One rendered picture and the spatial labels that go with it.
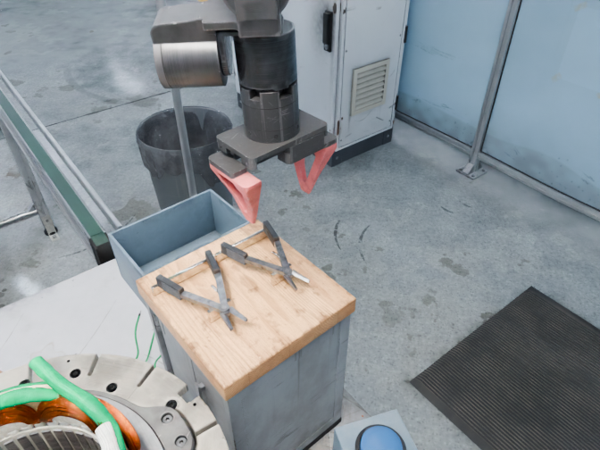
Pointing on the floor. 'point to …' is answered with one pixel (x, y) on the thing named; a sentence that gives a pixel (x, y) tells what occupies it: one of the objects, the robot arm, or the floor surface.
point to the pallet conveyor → (46, 165)
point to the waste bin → (164, 188)
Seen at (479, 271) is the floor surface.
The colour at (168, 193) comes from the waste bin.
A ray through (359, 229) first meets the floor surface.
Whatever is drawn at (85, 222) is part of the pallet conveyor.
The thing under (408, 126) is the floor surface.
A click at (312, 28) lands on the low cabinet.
